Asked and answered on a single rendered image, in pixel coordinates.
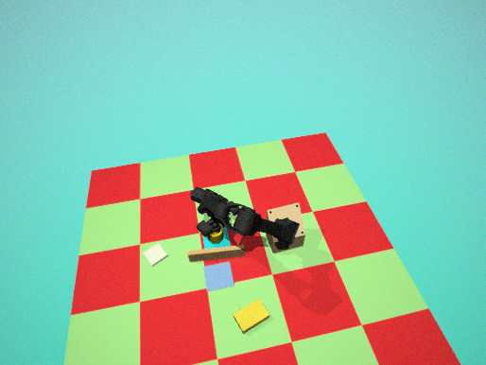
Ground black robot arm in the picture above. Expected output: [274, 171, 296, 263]
[190, 187, 300, 245]

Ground cream flat square tile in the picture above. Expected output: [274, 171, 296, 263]
[144, 243, 167, 267]

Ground yellow cup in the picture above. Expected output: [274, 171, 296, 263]
[207, 223, 223, 244]

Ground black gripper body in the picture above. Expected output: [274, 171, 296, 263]
[197, 201, 240, 237]

